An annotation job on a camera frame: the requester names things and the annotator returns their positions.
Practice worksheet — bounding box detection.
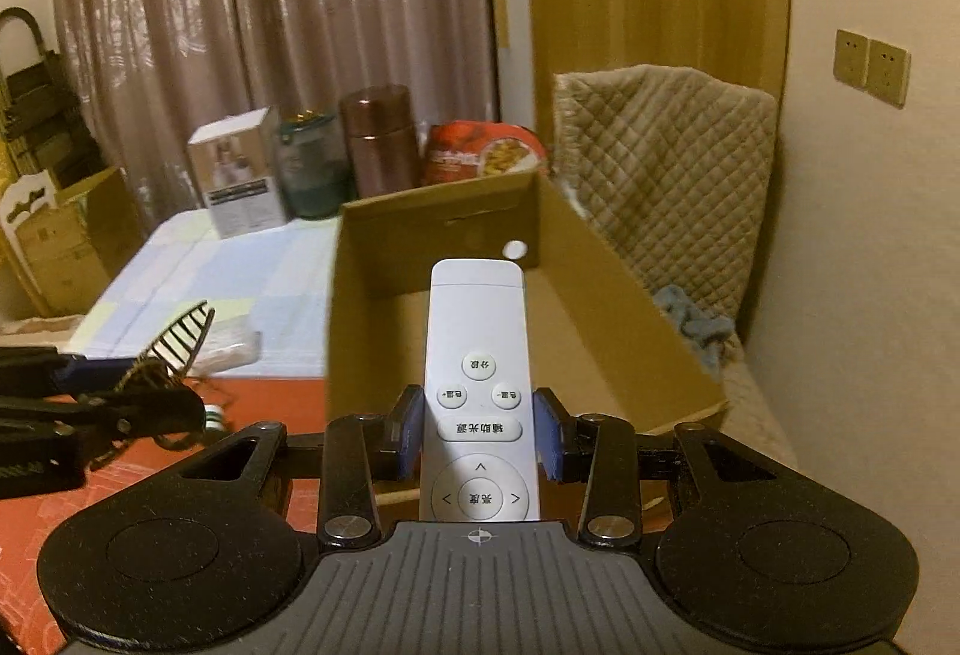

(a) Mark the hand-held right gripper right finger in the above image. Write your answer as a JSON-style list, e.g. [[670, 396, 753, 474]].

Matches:
[[531, 391, 781, 547]]

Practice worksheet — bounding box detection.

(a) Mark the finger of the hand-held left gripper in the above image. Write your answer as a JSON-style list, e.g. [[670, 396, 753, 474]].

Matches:
[[0, 346, 134, 402], [0, 388, 209, 455]]

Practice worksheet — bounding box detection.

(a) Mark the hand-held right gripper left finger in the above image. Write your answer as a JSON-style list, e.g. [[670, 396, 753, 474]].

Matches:
[[180, 385, 428, 547]]

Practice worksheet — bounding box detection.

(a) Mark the cardboard box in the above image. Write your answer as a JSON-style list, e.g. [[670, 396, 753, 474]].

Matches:
[[325, 170, 730, 528]]

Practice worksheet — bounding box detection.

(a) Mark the white remote with buttons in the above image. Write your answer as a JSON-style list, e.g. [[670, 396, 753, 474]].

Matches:
[[418, 257, 542, 522]]

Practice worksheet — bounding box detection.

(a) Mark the red printed mat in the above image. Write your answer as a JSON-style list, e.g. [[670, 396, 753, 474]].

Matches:
[[0, 376, 335, 633]]

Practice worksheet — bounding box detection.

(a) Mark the printed shipping carton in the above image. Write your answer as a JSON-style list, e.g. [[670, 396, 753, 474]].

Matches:
[[15, 166, 145, 319]]

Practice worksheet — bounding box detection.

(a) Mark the pastel checkered tablecloth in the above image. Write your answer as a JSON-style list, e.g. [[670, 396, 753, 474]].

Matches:
[[64, 209, 342, 380]]

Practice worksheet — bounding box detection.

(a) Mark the white carved chair back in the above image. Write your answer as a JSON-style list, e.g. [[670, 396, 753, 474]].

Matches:
[[0, 170, 62, 320]]

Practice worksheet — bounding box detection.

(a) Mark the blue grey towel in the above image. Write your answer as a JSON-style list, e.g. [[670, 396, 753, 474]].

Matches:
[[651, 284, 737, 372]]

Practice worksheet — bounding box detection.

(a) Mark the beige seat cushion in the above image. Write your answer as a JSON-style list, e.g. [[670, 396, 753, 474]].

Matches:
[[718, 332, 800, 470]]

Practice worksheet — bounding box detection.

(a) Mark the white product box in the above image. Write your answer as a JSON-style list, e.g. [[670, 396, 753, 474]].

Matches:
[[187, 107, 290, 241]]

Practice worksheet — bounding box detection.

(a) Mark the green glass jar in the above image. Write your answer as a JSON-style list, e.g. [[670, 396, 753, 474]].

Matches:
[[274, 111, 354, 221]]

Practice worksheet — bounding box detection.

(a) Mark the beige quilted chair cover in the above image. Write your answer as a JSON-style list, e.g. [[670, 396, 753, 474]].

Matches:
[[553, 64, 778, 328]]

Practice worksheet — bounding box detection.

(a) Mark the red instant rice bowl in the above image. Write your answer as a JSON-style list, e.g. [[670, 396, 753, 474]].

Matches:
[[421, 120, 554, 186]]

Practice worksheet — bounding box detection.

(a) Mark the brown metal thermos jar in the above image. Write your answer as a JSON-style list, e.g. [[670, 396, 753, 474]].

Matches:
[[339, 84, 422, 199]]

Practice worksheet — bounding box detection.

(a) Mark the beige patterned curtain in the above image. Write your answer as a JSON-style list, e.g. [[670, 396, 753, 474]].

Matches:
[[51, 0, 497, 230]]

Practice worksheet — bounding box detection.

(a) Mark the hanging beige strap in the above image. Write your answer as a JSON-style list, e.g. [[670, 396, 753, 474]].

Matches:
[[490, 0, 515, 53]]

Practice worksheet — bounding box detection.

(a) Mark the beige wall outlet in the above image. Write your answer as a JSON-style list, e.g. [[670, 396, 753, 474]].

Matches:
[[833, 28, 872, 85], [866, 39, 913, 109]]

